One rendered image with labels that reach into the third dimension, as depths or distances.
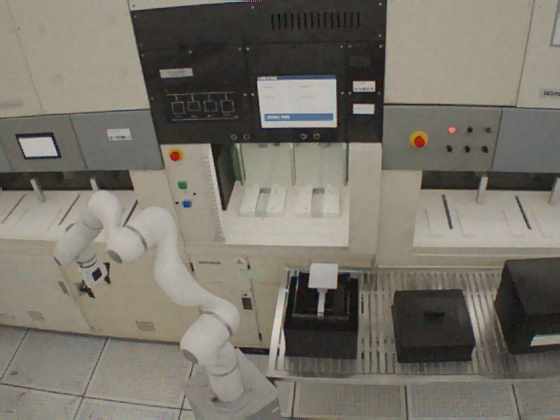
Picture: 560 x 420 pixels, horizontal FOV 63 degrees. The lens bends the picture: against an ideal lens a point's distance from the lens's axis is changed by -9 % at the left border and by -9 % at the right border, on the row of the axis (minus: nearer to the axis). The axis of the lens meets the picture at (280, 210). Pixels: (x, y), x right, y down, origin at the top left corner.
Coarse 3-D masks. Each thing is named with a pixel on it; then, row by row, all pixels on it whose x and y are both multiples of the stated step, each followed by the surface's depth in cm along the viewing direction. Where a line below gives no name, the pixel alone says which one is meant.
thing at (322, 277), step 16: (304, 272) 192; (320, 272) 178; (336, 272) 177; (304, 288) 196; (320, 288) 179; (336, 288) 171; (304, 304) 200; (320, 304) 176; (304, 320) 177; (320, 320) 176; (336, 320) 175
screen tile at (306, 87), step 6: (300, 84) 173; (306, 84) 173; (312, 84) 173; (318, 84) 172; (330, 84) 172; (300, 90) 175; (306, 90) 174; (312, 90) 174; (318, 90) 174; (324, 90) 173; (330, 90) 173; (324, 96) 175; (330, 96) 175; (300, 102) 178; (306, 102) 177; (312, 102) 177; (318, 102) 177; (324, 102) 176; (330, 102) 176; (300, 108) 179; (306, 108) 179; (312, 108) 179; (318, 108) 178; (324, 108) 178; (330, 108) 178
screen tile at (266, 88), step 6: (264, 84) 175; (270, 84) 174; (276, 84) 174; (282, 84) 174; (294, 84) 173; (264, 90) 176; (270, 90) 176; (276, 90) 176; (282, 90) 175; (288, 90) 175; (294, 90) 175; (288, 96) 177; (294, 96) 176; (264, 102) 179; (270, 102) 179; (276, 102) 179; (282, 102) 178; (288, 102) 178; (294, 102) 178; (264, 108) 181; (270, 108) 180; (276, 108) 180; (282, 108) 180; (288, 108) 180; (294, 108) 179
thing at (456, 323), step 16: (400, 304) 191; (416, 304) 190; (432, 304) 189; (448, 304) 189; (464, 304) 188; (400, 320) 185; (416, 320) 184; (432, 320) 183; (448, 320) 182; (464, 320) 182; (400, 336) 179; (416, 336) 178; (432, 336) 177; (448, 336) 177; (464, 336) 176; (400, 352) 178; (416, 352) 177; (432, 352) 176; (448, 352) 176; (464, 352) 176
